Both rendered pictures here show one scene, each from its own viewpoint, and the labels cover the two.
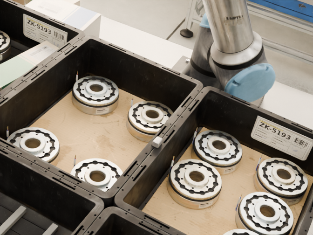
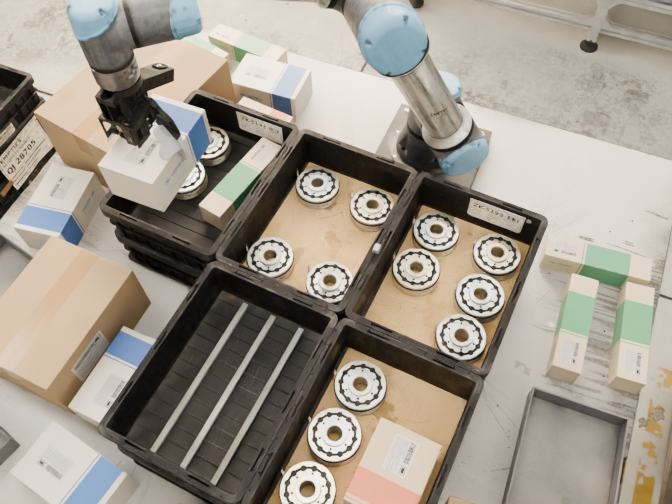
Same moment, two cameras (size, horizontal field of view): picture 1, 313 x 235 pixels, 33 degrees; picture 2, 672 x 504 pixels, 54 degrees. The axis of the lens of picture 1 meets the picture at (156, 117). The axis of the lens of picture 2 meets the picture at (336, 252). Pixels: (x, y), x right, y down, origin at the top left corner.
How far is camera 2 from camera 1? 0.51 m
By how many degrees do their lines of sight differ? 19
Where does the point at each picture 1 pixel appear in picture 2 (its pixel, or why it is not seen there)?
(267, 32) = not seen: outside the picture
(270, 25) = not seen: outside the picture
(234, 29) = (440, 121)
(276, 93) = (504, 129)
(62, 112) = (290, 210)
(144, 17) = not seen: outside the picture
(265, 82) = (479, 156)
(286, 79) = (539, 47)
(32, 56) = (253, 159)
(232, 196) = (451, 277)
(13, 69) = (239, 179)
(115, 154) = (343, 250)
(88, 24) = (299, 87)
